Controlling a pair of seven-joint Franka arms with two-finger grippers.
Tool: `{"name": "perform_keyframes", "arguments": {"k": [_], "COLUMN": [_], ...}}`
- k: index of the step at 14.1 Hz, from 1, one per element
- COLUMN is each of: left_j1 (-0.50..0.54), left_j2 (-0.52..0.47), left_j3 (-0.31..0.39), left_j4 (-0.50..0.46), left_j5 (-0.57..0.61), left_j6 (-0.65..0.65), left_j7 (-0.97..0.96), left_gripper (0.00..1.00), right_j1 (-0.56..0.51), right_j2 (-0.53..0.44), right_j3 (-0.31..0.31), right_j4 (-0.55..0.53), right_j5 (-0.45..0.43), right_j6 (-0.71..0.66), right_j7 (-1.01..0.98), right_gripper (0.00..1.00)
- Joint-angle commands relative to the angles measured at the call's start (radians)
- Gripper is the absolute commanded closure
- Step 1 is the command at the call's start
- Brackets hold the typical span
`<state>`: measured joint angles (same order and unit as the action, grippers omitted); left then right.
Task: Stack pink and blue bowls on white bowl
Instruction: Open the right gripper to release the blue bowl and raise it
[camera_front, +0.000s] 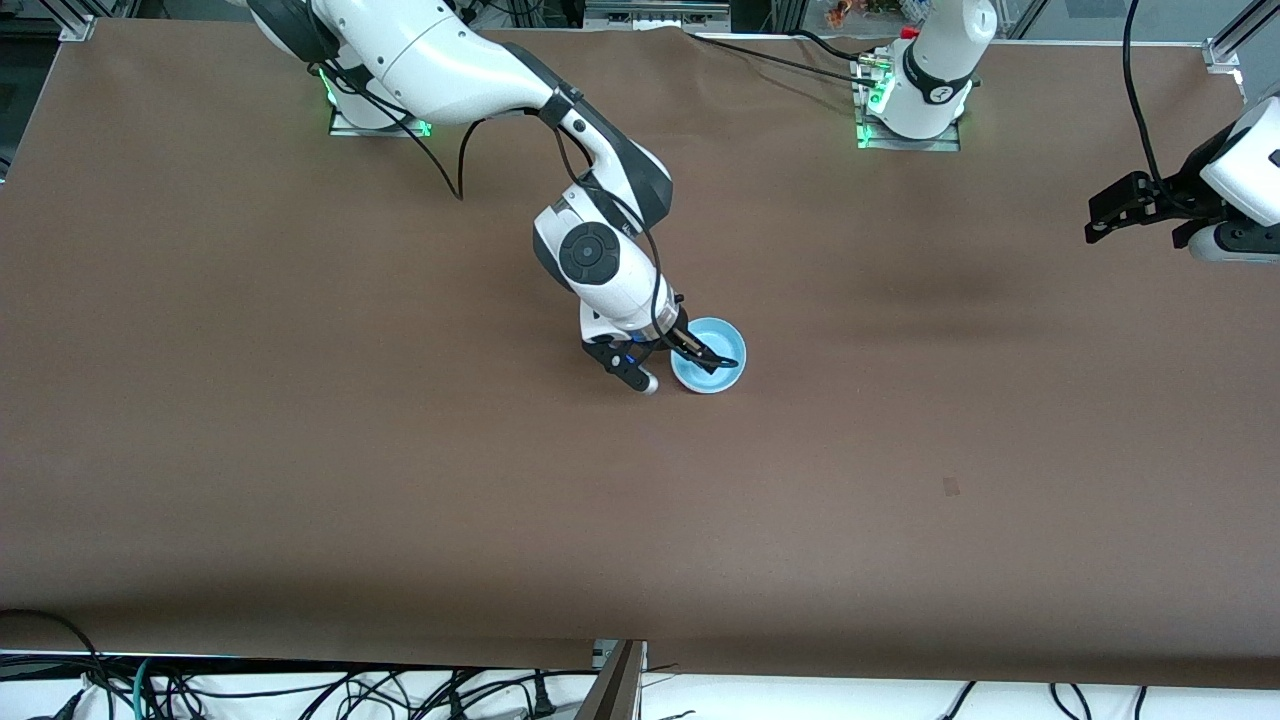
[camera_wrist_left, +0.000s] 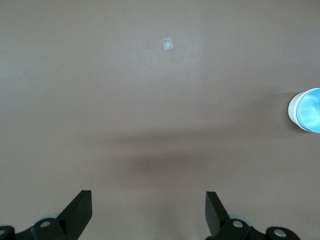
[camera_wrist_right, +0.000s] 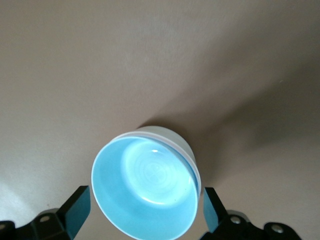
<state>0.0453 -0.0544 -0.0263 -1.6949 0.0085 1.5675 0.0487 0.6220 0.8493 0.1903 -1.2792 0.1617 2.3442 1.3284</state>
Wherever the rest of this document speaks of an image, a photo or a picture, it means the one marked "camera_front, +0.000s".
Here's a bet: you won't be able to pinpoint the brown table cover sheet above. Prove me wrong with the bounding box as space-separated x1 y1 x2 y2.
0 18 1280 691

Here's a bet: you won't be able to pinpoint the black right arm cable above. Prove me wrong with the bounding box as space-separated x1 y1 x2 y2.
325 60 743 369

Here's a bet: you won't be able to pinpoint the metal post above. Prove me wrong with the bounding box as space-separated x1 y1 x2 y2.
575 640 648 720

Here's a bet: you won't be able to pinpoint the long black table cable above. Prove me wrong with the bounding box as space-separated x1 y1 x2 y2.
685 32 886 86

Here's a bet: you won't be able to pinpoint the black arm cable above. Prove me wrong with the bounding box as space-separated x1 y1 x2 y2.
325 60 743 369
1121 0 1173 193

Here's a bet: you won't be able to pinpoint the tangled black floor cables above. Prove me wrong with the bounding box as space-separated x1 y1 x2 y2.
150 665 601 720

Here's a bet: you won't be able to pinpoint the orange object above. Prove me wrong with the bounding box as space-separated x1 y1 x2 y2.
828 0 901 27

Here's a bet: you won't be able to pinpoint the thick black looping cable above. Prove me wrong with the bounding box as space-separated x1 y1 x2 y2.
0 608 106 720

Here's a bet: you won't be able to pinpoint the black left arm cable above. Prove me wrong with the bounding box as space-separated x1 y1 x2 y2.
1121 0 1173 193

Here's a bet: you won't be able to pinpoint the aluminium frame bar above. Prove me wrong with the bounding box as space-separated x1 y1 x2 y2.
585 0 731 31

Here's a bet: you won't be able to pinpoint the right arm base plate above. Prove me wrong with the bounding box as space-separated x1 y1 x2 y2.
328 65 433 138

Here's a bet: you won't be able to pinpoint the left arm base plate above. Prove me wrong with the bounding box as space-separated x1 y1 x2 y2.
855 50 963 153

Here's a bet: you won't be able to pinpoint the short black table cable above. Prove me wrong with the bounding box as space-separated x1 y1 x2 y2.
788 28 881 66

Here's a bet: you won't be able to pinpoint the light blue bowl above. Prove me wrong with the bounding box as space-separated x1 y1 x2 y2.
670 317 747 395

